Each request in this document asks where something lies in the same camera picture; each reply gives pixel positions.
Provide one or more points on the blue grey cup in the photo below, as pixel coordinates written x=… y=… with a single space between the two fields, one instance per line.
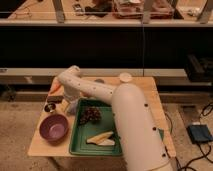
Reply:
x=99 y=81

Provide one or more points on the small metal cup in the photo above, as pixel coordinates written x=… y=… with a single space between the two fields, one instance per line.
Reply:
x=50 y=107

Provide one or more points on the green plastic tray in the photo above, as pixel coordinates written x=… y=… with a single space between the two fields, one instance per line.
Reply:
x=80 y=133

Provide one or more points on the orange carrot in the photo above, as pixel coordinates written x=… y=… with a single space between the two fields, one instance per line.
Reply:
x=55 y=86

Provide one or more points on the bunch of dark grapes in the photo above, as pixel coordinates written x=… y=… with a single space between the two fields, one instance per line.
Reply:
x=92 y=114

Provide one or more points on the black rectangular block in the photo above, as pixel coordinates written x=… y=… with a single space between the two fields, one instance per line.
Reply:
x=54 y=99

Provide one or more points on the purple bowl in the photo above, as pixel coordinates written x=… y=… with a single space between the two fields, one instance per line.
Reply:
x=54 y=127

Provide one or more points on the wooden table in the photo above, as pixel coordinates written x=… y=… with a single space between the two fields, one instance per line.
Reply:
x=40 y=147

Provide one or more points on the green sponge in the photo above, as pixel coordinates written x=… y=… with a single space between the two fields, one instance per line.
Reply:
x=161 y=132

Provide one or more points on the black box on shelf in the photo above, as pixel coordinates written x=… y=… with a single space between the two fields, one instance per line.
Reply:
x=199 y=69

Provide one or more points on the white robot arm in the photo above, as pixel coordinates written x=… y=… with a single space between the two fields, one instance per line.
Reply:
x=142 y=146

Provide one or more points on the blue foot pedal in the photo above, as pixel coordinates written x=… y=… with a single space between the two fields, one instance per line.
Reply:
x=199 y=134

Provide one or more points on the light grey towel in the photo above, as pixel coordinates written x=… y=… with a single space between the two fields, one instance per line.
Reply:
x=72 y=107

